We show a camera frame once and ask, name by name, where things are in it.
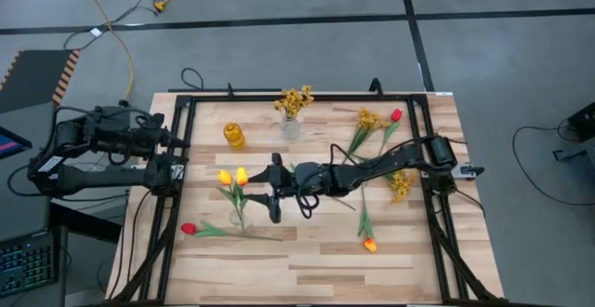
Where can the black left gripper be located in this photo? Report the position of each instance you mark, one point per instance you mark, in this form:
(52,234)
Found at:
(149,135)

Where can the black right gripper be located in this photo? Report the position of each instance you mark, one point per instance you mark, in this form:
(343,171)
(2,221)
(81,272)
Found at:
(290,181)

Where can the yellow orange artificial tulip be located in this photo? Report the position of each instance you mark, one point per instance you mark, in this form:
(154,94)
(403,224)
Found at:
(241,176)
(225,177)
(370,244)

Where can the tall clear glass vase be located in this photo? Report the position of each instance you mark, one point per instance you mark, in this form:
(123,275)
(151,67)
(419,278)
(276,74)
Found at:
(241,221)

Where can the yellow artificial flower bunch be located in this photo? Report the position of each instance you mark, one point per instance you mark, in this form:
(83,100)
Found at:
(293,100)
(367,120)
(400,183)

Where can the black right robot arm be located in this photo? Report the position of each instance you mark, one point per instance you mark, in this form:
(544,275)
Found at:
(386,163)

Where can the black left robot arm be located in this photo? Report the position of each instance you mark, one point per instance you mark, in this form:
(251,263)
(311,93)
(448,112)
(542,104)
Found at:
(93,177)

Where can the amber glass bottle vase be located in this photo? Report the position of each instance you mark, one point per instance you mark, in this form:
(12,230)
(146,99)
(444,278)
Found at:
(234,135)

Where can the ribbed clear glass vase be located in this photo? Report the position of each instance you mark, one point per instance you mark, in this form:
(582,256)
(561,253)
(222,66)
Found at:
(290,129)

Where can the black desk bar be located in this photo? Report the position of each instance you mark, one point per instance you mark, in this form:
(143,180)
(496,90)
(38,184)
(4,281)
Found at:
(86,224)

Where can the white paper tag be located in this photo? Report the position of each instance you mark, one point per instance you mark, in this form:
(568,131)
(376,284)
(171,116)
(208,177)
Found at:
(96,32)

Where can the large hazard striped floor mat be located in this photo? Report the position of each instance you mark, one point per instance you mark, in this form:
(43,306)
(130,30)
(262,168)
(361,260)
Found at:
(32,79)

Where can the lit monitor screen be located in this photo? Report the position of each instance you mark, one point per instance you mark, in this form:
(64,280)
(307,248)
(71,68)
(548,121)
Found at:
(11,143)

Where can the grey desk top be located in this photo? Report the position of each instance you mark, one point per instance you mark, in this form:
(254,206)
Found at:
(21,214)

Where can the black backlit keyboard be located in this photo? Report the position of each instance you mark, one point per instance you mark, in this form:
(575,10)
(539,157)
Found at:
(25,265)

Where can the black floor box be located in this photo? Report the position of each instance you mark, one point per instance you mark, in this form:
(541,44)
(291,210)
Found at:
(583,121)

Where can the black frame clamp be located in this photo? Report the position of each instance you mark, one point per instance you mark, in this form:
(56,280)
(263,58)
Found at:
(229,90)
(375,87)

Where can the black metal table frame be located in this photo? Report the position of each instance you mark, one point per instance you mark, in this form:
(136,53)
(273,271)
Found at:
(334,97)

